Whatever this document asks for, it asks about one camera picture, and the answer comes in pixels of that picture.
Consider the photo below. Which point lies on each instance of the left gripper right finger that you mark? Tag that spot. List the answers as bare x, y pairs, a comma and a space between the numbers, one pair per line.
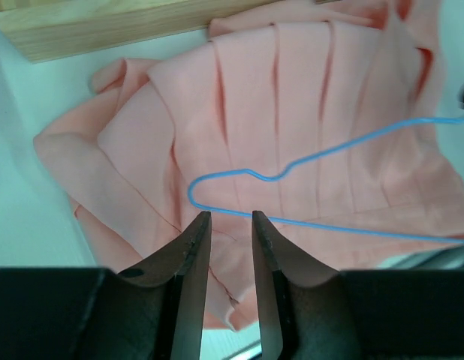
279, 264

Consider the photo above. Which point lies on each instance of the salmon pink skirt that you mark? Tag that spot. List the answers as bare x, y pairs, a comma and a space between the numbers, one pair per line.
271, 85

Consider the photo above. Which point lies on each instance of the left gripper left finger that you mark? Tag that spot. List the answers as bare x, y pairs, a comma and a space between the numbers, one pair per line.
166, 295

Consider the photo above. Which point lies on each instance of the wooden clothes rack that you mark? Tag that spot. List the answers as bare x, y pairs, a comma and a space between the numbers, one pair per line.
49, 30

